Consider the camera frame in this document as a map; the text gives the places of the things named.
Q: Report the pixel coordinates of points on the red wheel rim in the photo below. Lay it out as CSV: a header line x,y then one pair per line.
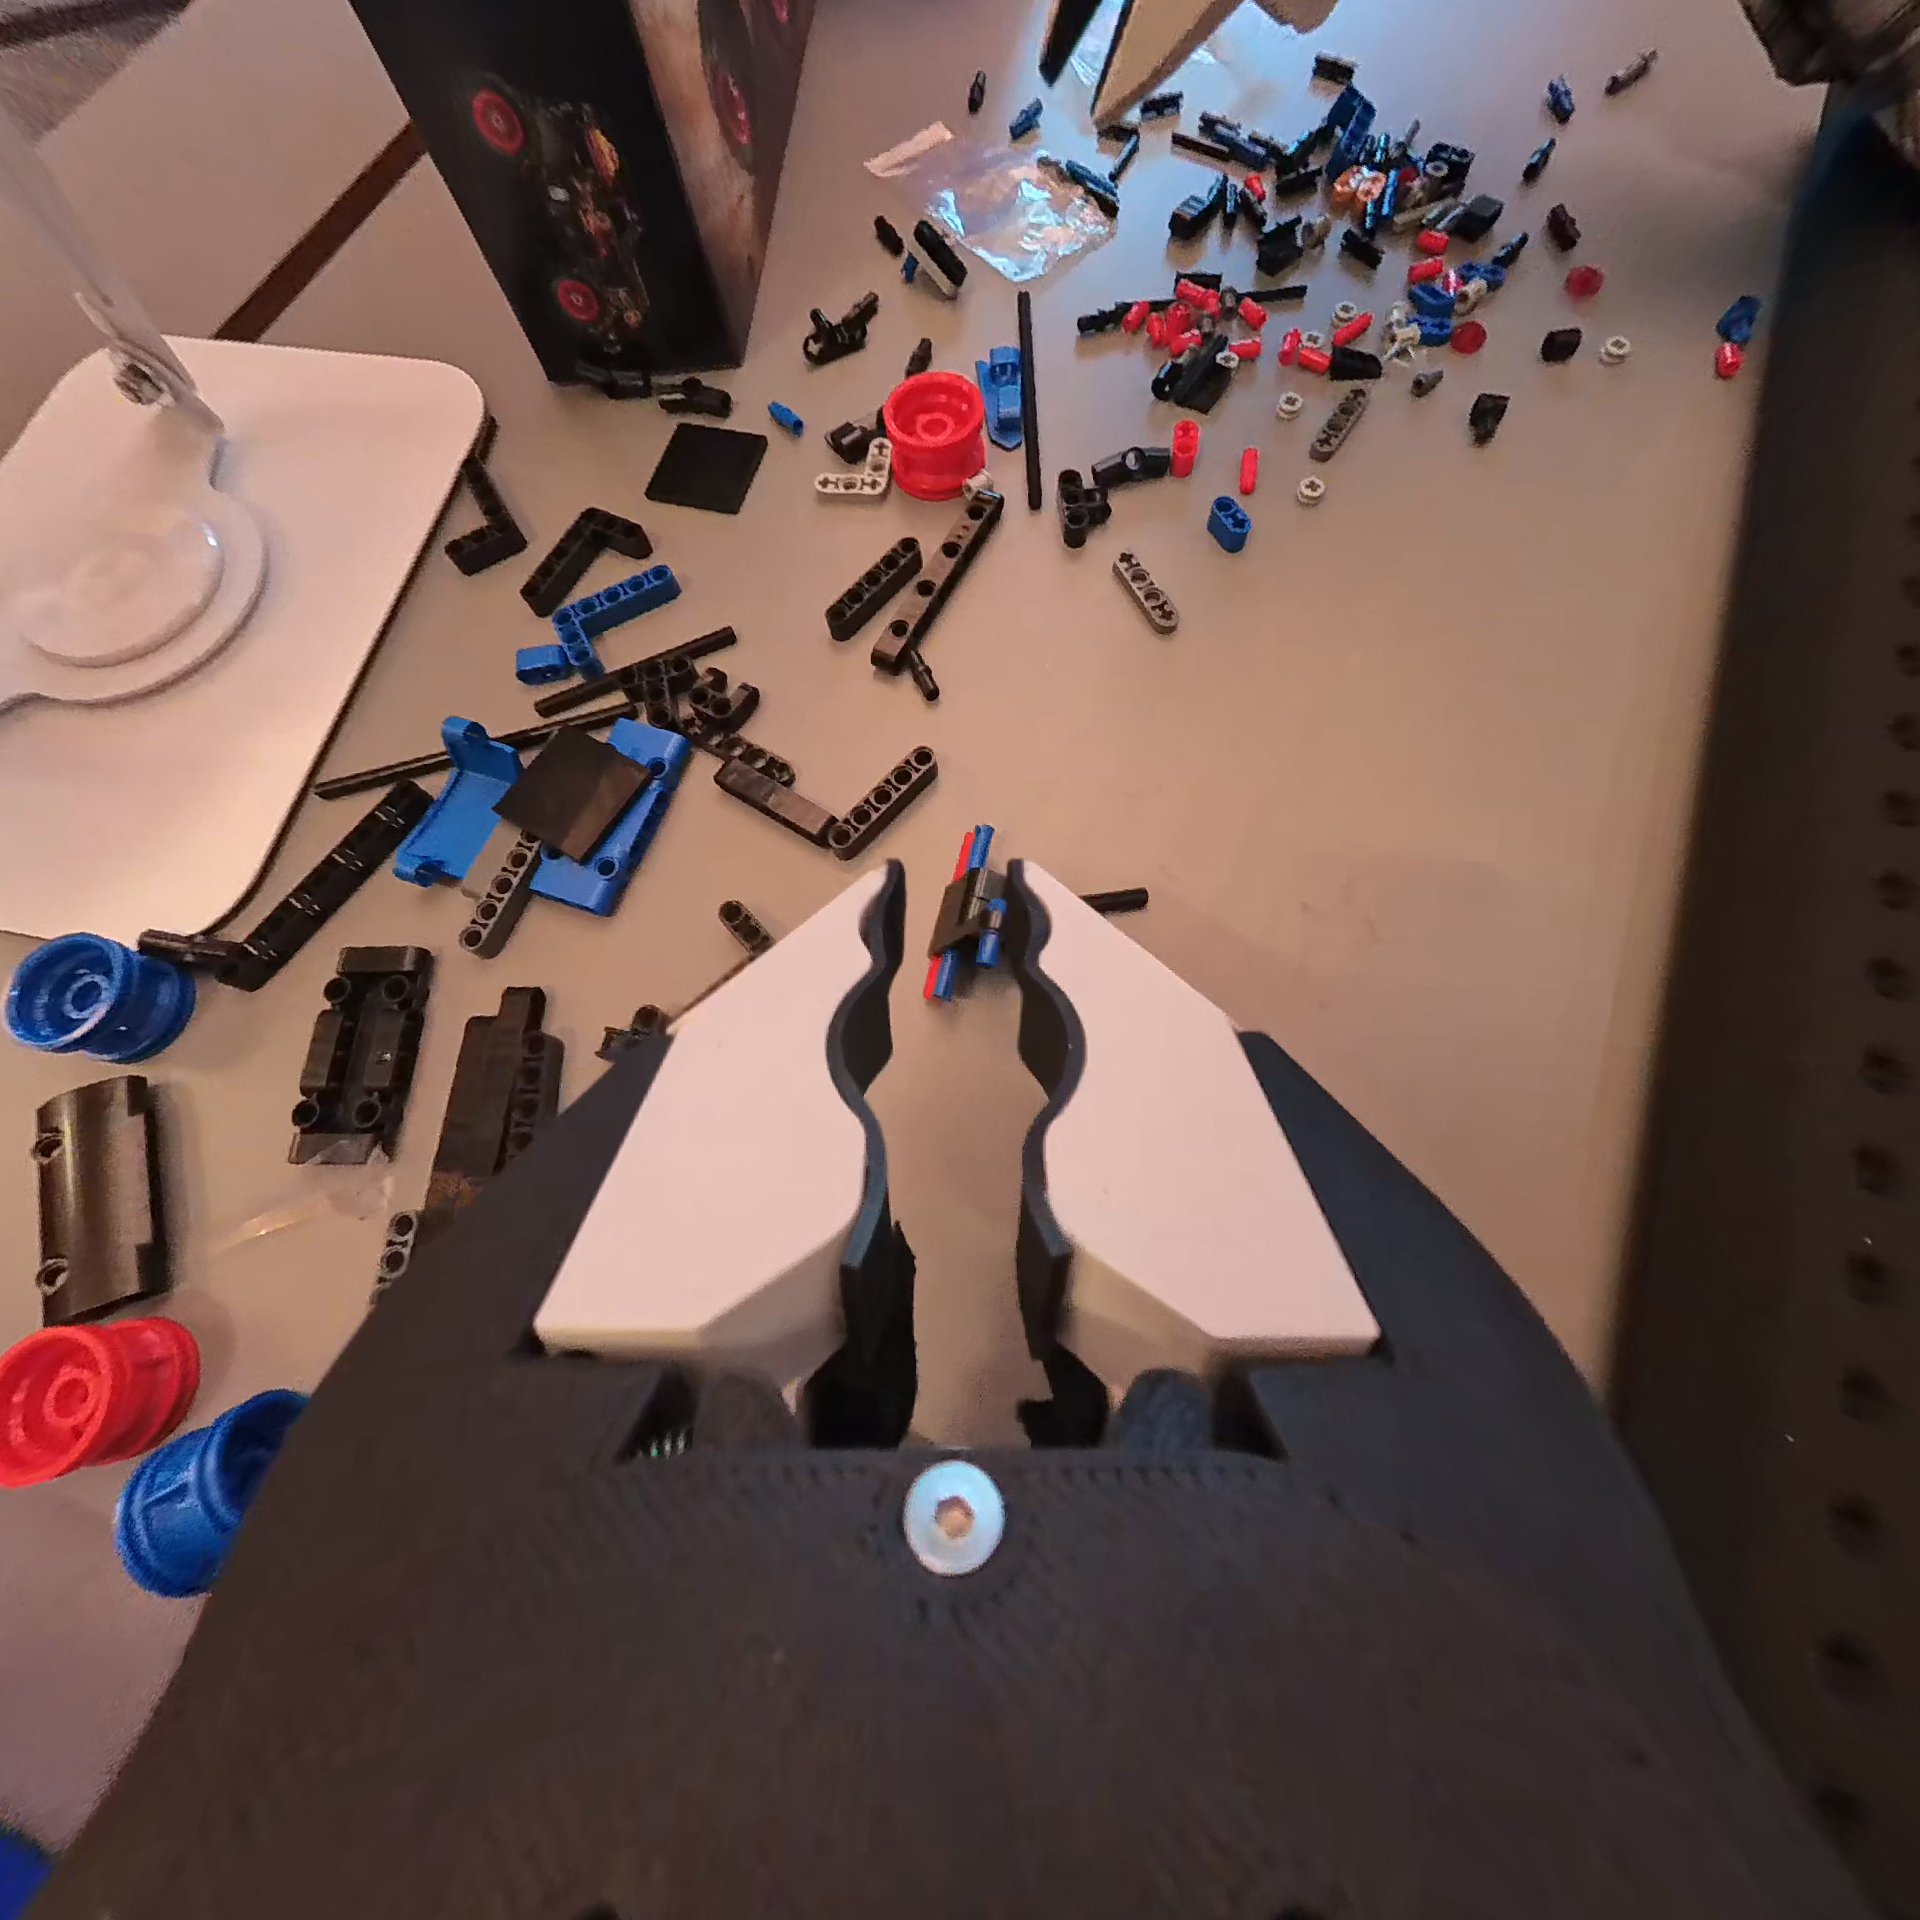
x,y
90,1396
933,435

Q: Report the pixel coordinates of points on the black short axle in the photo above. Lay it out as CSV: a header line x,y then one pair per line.
x,y
1114,902

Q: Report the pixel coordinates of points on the small black blue brick assembly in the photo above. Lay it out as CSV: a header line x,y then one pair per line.
x,y
967,916

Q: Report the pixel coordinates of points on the blue small panel piece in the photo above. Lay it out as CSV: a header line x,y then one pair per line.
x,y
1002,399

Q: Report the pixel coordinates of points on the black toy set box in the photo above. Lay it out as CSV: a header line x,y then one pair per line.
x,y
629,195

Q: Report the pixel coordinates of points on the black connector pair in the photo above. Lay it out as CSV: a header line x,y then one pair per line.
x,y
1085,503

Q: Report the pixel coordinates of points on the grey short flat beam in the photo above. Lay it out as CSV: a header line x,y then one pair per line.
x,y
1149,589

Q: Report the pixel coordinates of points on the black connector cluster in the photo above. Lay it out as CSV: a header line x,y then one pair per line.
x,y
699,704

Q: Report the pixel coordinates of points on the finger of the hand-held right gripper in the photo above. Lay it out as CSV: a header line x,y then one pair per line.
x,y
1163,37
1069,31

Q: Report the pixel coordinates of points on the black rectangular frame brick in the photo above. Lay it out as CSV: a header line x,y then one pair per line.
x,y
359,1051

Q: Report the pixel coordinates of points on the black square tile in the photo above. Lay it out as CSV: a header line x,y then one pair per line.
x,y
571,787
706,469

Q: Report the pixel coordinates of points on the black angled beam with connector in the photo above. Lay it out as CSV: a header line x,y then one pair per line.
x,y
747,932

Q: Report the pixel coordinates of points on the blue wheel rim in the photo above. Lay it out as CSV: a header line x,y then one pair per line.
x,y
196,1494
99,991

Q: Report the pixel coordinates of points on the black long straight beam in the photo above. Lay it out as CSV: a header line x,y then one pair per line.
x,y
301,892

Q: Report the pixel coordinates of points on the large clear plastic bag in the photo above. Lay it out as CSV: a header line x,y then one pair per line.
x,y
1005,212

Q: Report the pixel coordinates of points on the black forked connector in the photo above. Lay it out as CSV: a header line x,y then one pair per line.
x,y
841,323

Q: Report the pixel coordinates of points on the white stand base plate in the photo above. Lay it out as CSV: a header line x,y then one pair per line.
x,y
301,599

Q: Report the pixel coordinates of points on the black angled beam flat plate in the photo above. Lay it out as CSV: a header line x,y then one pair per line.
x,y
885,796

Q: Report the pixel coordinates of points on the grey desk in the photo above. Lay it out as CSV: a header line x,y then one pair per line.
x,y
1350,827

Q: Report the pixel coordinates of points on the dark grey short beam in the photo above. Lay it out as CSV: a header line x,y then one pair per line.
x,y
503,902

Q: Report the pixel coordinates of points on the black medium straight beam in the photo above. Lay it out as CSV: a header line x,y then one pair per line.
x,y
946,579

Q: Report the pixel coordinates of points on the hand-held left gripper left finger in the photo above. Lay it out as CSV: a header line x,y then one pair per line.
x,y
706,1185

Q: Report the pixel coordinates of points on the black long axle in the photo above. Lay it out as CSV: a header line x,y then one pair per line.
x,y
662,652
390,772
1030,399

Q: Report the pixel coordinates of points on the blue angled beam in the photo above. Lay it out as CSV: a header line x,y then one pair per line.
x,y
610,608

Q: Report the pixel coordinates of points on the light grey angle connector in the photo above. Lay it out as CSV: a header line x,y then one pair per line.
x,y
855,480

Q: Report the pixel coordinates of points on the pile of small pins connectors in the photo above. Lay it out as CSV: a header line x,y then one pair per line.
x,y
1202,293

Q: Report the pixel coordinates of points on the black short straight beam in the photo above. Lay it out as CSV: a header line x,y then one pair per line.
x,y
874,587

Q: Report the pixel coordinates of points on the black curved panel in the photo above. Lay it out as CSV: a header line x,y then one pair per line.
x,y
99,1195

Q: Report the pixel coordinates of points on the blue small connector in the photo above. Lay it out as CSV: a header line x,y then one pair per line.
x,y
1231,521

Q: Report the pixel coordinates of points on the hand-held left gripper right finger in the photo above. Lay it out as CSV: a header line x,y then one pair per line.
x,y
1202,1185

